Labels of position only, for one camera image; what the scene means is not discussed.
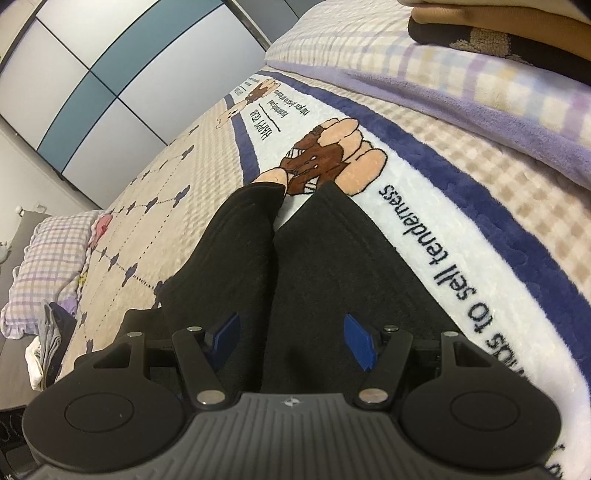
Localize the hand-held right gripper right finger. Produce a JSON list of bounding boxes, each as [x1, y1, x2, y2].
[[344, 314, 502, 411]]

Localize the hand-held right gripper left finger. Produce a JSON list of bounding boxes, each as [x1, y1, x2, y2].
[[92, 311, 243, 411]]

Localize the black pants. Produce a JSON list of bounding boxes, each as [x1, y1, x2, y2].
[[157, 181, 467, 407]]

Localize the stack of folded clothes far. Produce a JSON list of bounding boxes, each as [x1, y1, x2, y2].
[[399, 0, 591, 51]]

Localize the navy folded garment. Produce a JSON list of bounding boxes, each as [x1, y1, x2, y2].
[[48, 300, 79, 384]]

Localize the pink cloth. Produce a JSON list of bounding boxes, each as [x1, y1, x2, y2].
[[90, 213, 114, 247]]

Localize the light grey knit garment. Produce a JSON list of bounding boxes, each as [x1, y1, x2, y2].
[[41, 302, 65, 384]]

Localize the purple plaid pillow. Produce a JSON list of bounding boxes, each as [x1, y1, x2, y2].
[[0, 210, 105, 340]]

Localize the white folded garment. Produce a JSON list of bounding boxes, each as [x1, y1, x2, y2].
[[25, 342, 47, 391]]

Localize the grey headboard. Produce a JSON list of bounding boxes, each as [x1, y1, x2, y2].
[[0, 208, 54, 278]]

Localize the white and teal wardrobe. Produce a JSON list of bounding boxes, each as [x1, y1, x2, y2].
[[0, 0, 298, 208]]

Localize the purple plaid quilt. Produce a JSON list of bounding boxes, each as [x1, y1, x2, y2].
[[263, 0, 591, 183]]

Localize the dark brown folded garment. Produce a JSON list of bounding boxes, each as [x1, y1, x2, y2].
[[409, 18, 591, 70]]

